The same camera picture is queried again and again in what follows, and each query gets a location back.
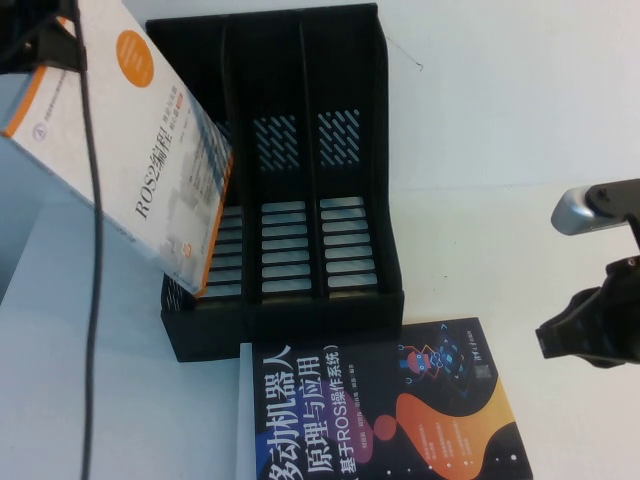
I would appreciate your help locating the white orange ROS2 book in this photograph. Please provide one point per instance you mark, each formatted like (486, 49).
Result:
(125, 150)

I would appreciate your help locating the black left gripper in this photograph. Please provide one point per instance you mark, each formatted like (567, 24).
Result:
(25, 30)

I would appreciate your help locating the black plastic book stand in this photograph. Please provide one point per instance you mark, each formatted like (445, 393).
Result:
(310, 165)

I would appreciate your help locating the dark colourful robot book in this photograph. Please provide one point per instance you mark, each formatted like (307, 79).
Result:
(380, 410)

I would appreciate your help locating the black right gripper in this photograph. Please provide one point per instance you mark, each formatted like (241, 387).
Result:
(625, 275)

